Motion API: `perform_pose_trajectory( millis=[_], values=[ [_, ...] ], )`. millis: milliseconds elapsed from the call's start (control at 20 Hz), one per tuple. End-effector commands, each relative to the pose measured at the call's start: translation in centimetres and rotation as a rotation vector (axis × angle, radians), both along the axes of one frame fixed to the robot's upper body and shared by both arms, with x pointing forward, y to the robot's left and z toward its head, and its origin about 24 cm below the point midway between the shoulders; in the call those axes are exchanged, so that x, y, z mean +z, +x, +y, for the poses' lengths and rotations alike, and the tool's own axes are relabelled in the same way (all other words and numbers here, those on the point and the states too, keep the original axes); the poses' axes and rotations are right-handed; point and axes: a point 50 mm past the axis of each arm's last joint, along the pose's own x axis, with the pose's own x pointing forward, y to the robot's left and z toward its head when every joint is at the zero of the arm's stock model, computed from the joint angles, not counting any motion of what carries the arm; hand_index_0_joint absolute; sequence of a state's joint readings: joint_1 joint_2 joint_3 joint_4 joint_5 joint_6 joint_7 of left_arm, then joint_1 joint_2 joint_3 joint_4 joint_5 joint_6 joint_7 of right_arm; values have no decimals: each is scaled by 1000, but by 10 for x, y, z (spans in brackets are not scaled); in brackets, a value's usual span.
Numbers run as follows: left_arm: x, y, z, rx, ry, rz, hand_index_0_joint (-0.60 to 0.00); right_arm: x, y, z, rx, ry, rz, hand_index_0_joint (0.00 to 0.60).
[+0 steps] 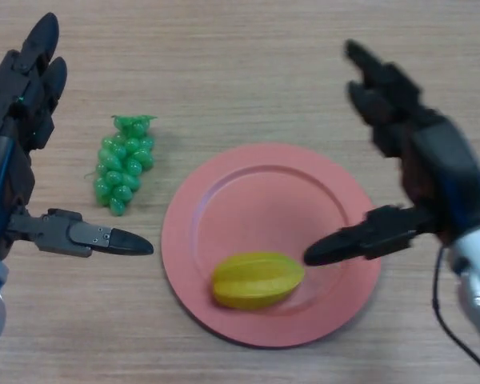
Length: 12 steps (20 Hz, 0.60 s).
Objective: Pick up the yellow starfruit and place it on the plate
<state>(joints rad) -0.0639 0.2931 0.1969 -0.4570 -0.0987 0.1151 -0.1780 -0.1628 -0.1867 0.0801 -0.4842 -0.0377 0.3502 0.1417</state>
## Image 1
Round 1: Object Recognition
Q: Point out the pink round plate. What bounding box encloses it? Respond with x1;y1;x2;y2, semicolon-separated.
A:
161;143;383;348

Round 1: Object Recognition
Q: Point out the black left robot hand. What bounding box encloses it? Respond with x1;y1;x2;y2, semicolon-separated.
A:
0;11;154;261

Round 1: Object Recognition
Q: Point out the green grape bunch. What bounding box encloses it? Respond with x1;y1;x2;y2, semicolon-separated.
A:
83;114;158;217

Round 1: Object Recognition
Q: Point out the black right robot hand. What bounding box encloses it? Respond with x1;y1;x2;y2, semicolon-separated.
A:
303;38;480;268

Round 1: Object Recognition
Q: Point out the yellow starfruit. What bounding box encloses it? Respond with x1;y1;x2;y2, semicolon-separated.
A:
210;250;306;310

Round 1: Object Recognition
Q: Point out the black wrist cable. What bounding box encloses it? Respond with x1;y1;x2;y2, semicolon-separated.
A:
431;243;480;371

